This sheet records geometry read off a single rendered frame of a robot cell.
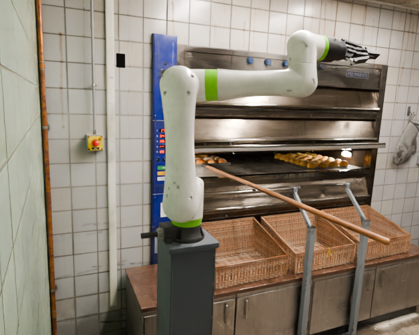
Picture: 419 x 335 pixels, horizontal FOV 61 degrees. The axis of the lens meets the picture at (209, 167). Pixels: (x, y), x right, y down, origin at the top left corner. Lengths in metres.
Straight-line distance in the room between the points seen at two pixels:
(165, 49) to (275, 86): 1.25
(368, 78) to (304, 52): 2.14
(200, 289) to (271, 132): 1.63
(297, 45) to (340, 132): 1.96
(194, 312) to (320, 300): 1.47
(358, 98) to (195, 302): 2.40
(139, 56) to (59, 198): 1.04
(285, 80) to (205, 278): 0.82
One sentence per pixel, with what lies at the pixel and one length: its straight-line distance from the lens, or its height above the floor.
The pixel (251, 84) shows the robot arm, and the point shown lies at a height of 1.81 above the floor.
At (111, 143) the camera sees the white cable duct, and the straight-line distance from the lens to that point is 2.38.
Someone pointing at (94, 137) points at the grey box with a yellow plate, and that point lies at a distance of 2.31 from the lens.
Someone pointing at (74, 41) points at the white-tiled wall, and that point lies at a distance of 2.38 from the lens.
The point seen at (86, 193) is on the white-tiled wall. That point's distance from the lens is 2.45.
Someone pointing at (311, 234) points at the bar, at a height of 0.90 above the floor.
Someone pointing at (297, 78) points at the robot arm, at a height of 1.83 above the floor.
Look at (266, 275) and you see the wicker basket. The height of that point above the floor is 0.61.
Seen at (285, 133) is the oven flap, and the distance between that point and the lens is 2.90.
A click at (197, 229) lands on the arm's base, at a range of 1.42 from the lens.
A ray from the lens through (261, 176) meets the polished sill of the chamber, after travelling 2.85.
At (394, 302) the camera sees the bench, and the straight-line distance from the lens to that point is 3.44.
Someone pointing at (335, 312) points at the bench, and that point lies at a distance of 3.01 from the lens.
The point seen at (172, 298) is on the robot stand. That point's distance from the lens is 1.47.
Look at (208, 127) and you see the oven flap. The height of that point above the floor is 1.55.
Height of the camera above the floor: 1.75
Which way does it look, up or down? 11 degrees down
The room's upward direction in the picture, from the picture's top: 2 degrees clockwise
